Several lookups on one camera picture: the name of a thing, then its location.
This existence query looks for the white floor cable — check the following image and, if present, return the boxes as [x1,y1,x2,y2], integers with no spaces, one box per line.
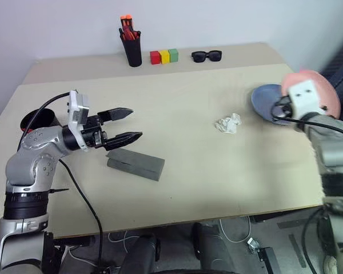
[218,215,252,243]

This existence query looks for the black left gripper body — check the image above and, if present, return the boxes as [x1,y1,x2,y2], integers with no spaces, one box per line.
[82,112,109,151]

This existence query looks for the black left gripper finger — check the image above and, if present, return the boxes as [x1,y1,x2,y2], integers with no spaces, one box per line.
[103,131,143,152]
[98,107,134,124]

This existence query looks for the wide black round container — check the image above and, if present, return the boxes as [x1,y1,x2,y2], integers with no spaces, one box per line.
[19,108,64,134]

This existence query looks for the blue plate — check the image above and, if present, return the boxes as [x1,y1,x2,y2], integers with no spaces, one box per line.
[250,83,293,126]

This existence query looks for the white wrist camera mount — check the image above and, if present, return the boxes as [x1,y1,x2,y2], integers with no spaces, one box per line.
[288,79,326,118]
[66,90,91,151]

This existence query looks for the pink plate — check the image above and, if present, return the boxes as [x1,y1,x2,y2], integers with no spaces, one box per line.
[281,69,341,119]

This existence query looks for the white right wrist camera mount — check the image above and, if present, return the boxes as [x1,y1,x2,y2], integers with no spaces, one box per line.
[288,79,326,118]

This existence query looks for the red pen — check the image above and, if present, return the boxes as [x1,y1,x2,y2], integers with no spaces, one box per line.
[124,26,137,41]

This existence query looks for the black floor bracket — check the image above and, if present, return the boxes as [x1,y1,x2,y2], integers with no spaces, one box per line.
[256,247,281,274]

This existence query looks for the black sunglasses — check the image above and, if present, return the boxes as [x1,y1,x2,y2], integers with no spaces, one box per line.
[191,50,223,63]

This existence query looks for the grey floor tape strip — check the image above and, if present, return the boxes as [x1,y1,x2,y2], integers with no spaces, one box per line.
[277,219,312,229]
[288,233,307,268]

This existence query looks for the grey glasses case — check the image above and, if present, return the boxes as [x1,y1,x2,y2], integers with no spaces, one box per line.
[106,148,166,181]

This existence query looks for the crumpled white paper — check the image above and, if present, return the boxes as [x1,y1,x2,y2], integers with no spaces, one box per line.
[214,112,242,135]

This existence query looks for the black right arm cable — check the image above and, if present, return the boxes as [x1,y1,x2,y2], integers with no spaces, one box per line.
[270,96,343,138]

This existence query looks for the dark rounded shape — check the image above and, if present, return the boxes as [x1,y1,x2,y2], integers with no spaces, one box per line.
[121,233,161,274]
[192,221,241,274]

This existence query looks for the small silver metal clip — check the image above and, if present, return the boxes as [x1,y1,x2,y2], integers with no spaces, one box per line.
[247,238,261,253]

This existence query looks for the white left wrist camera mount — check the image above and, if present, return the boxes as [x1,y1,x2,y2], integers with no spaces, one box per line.
[66,90,91,151]

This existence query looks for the black pen holder cup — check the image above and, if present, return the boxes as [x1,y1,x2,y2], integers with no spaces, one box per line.
[120,37,143,68]

